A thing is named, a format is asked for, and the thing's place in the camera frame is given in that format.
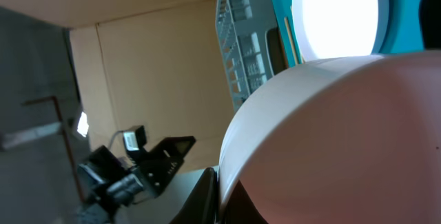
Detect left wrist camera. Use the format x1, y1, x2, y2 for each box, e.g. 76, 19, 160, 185
123, 125, 147, 152

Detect grey plastic dish rack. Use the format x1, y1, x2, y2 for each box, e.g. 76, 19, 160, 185
215, 0, 287, 111

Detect white round plate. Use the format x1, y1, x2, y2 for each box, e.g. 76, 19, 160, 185
291, 0, 389, 61

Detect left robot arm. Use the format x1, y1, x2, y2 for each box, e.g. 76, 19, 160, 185
77, 136, 196, 223

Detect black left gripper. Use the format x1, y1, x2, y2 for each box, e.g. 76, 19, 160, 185
132, 136, 196, 196

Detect pink bowl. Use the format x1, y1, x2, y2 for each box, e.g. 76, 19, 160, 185
219, 50, 440, 223

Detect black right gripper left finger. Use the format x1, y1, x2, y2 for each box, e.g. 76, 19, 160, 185
170, 167, 218, 224

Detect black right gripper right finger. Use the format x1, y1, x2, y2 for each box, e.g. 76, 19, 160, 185
220, 181, 267, 224

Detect teal plastic tray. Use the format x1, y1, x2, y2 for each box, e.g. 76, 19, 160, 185
271, 0, 424, 68

